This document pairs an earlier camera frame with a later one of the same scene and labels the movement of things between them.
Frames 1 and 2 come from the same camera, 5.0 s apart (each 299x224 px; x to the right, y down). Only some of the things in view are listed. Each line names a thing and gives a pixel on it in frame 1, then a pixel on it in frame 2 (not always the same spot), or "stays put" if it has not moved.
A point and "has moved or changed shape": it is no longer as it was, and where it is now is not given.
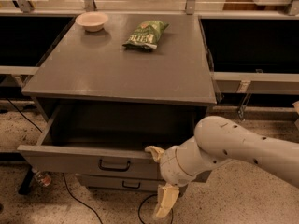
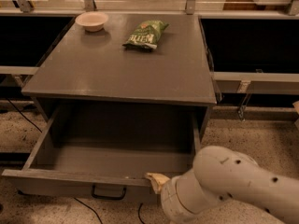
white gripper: (168, 166) to (169, 192)
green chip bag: (145, 35) stays put
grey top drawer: (112, 139) has moved or changed shape
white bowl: (92, 21) stays put
